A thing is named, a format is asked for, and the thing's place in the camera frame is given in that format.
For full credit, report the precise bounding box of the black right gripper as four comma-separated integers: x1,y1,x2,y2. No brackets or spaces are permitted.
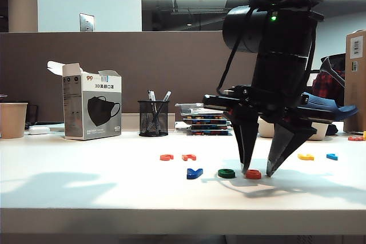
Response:
202,85,336,178

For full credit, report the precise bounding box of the red letter s magnet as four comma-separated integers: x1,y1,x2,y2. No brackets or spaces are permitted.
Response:
245,169,263,181

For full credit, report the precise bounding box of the blue letter y magnet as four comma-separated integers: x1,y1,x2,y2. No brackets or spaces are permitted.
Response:
186,167,204,181

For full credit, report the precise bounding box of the beige oval tray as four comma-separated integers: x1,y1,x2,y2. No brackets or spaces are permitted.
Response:
258,117,329,142

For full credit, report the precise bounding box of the navy blue rubber slipper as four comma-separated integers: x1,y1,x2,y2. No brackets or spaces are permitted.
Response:
302,91,360,122

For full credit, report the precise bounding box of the red plaid garment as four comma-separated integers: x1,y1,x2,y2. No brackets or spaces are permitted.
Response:
311,70,347,107

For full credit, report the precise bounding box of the brown cardboard box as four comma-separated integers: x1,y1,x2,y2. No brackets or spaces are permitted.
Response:
344,29,366,133

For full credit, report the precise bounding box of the grey chair part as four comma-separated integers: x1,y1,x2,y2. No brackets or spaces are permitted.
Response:
320,53,347,88

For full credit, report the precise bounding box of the black and white pen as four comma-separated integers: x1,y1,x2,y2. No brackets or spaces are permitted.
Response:
154,90,173,122
147,89,158,122

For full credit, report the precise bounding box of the black mesh pen holder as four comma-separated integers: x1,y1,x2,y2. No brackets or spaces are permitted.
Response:
137,99,170,138

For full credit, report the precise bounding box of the grey face mask box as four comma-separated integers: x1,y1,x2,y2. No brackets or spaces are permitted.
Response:
46,60,124,141

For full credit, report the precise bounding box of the brown desk partition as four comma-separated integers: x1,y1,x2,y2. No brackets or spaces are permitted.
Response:
0,29,258,131

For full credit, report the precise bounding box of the white earbuds case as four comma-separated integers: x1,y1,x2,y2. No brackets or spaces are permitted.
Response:
28,125,51,136

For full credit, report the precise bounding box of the brown paper cup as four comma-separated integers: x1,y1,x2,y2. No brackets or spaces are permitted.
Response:
0,102,29,139

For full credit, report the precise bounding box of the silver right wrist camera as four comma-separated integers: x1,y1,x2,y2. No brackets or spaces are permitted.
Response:
224,85,253,97

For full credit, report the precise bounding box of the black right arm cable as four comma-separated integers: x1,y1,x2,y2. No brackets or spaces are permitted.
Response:
216,0,270,94

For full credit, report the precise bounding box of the silver wall switch plate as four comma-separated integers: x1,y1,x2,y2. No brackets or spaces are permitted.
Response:
79,13,96,33

